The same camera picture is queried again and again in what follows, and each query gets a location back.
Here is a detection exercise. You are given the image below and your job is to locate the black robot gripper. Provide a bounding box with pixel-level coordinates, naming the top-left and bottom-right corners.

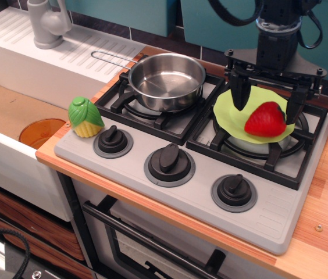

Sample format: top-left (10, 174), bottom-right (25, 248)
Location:
top-left (225, 30), bottom-right (327, 125)

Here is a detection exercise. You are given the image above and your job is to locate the red plastic strawberry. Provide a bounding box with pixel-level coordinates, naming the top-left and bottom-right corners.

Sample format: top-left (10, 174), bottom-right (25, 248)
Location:
top-left (244, 102), bottom-right (287, 137)

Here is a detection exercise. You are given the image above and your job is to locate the steel saucepan with wire handle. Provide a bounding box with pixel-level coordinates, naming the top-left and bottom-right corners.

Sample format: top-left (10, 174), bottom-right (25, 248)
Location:
top-left (91, 51), bottom-right (206, 113)

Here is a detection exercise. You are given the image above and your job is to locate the green yellow plastic corncob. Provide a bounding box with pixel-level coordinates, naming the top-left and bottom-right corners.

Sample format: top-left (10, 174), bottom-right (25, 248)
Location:
top-left (68, 96), bottom-right (105, 138)

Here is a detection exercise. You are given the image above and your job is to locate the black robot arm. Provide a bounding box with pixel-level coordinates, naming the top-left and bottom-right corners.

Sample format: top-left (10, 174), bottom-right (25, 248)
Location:
top-left (225, 1), bottom-right (327, 124)

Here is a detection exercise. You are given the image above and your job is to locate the light green plastic plate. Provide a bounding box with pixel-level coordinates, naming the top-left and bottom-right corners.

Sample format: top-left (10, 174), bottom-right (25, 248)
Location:
top-left (213, 86), bottom-right (295, 144)

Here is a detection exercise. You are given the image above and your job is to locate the black right stove knob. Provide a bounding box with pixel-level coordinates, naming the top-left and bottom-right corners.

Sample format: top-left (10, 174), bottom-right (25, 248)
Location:
top-left (211, 174), bottom-right (258, 213)

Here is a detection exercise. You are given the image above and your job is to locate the black stove knob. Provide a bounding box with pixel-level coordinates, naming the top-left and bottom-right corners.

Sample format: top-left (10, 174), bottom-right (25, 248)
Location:
top-left (211, 174), bottom-right (258, 213)
top-left (144, 144), bottom-right (196, 188)
top-left (93, 125), bottom-right (133, 159)

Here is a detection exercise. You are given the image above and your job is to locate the grey toy stove top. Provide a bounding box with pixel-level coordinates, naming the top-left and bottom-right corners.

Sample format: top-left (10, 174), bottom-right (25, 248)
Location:
top-left (54, 116), bottom-right (326, 255)

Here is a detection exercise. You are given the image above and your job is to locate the black middle stove knob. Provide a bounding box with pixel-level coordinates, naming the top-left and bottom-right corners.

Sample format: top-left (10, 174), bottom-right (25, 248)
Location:
top-left (144, 144), bottom-right (196, 188)

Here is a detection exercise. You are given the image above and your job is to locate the black left stove knob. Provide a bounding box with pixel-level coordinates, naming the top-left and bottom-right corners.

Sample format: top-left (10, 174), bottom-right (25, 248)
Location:
top-left (93, 125), bottom-right (133, 159)

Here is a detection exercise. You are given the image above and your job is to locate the black right burner grate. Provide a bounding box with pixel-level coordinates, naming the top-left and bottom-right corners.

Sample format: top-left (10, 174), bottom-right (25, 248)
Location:
top-left (186, 93), bottom-right (328, 189)

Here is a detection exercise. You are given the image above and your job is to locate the black burner grate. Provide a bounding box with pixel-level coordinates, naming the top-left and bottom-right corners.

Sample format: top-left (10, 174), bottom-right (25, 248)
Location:
top-left (186, 93), bottom-right (328, 189)
top-left (92, 53), bottom-right (226, 146)

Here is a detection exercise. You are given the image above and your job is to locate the teal cabinet right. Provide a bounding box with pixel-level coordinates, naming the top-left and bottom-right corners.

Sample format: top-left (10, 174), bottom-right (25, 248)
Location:
top-left (180, 0), bottom-right (328, 80)

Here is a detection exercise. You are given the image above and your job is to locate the teal cabinet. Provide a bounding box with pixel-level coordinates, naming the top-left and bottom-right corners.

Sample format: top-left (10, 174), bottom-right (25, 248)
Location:
top-left (180, 0), bottom-right (328, 80)
top-left (66, 0), bottom-right (177, 37)

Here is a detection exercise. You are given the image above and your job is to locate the black left burner grate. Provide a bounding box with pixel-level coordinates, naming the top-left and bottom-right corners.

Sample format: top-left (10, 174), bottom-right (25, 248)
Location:
top-left (92, 53), bottom-right (226, 146)

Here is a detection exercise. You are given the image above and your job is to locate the teal cabinet left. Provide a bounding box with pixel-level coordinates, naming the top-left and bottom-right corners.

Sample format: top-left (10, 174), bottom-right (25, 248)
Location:
top-left (66, 0), bottom-right (177, 37)

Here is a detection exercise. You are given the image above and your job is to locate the toy oven door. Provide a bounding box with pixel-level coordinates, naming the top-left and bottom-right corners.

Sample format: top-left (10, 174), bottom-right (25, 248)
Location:
top-left (82, 196), bottom-right (279, 278)

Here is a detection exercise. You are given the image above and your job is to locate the grey toy faucet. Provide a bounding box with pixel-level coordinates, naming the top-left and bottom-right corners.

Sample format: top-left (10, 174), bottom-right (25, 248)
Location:
top-left (27, 0), bottom-right (72, 49)

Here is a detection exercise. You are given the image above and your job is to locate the orange sink drain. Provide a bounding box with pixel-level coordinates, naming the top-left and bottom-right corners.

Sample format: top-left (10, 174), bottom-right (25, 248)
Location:
top-left (19, 118), bottom-right (66, 149)

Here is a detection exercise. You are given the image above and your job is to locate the wooden drawer front lower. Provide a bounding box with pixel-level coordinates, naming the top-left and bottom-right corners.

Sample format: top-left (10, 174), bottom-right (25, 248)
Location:
top-left (0, 219), bottom-right (94, 278)

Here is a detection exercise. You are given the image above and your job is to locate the wooden drawer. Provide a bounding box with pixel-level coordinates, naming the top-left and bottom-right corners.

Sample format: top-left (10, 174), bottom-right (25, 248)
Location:
top-left (0, 219), bottom-right (94, 278)
top-left (0, 187), bottom-right (73, 233)

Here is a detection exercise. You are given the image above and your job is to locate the wooden drawer front upper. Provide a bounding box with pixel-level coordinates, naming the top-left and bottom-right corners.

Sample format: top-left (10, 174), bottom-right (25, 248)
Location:
top-left (0, 187), bottom-right (73, 233)

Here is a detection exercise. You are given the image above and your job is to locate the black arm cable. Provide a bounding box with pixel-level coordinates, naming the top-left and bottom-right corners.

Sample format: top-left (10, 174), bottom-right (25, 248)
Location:
top-left (296, 8), bottom-right (325, 49)

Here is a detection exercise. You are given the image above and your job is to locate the black oven door handle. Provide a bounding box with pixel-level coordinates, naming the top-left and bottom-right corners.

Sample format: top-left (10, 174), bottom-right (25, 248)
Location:
top-left (83, 201), bottom-right (226, 278)

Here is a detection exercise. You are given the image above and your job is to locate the black braided cable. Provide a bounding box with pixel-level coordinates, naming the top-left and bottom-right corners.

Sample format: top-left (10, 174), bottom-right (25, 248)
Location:
top-left (0, 228), bottom-right (31, 279)

